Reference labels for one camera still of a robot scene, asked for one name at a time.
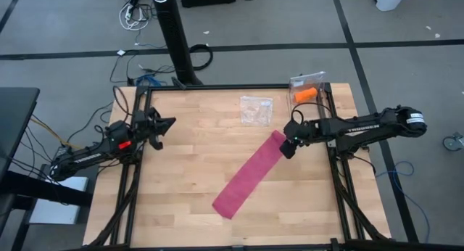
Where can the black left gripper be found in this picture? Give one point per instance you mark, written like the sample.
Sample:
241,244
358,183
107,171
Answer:
146,124

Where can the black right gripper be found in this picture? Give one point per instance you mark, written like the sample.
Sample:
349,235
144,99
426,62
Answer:
289,149

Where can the pink elastic bandage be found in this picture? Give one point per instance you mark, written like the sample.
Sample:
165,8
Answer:
250,175

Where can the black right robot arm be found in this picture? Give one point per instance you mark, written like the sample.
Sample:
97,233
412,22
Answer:
362,129

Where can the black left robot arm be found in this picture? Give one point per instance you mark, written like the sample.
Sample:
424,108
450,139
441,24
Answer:
83,158

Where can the orange bandage roll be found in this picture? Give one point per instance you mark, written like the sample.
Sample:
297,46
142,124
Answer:
305,95

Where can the clear zip bag with roll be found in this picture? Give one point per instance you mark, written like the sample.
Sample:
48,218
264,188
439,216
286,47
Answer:
308,80

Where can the red tag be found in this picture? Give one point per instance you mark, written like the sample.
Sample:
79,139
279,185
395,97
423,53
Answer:
125,145

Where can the black tower fan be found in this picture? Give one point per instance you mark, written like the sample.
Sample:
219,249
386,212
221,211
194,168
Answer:
175,37

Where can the white flat box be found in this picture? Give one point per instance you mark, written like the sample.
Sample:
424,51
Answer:
54,211

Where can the black desk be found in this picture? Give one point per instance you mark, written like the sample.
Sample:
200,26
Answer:
14,117

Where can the grey caster wheel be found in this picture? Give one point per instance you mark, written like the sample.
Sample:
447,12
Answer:
451,143

